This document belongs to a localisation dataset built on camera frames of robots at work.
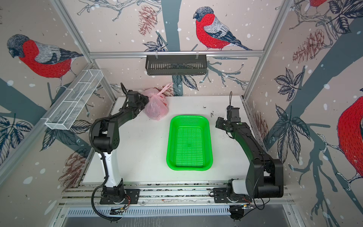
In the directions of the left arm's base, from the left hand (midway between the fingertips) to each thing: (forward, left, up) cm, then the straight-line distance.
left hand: (150, 93), depth 102 cm
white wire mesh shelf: (-30, +38, +14) cm, 50 cm away
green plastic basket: (-34, -29, -17) cm, 47 cm away
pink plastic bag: (-7, -5, -5) cm, 10 cm away
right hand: (-23, -49, -3) cm, 54 cm away
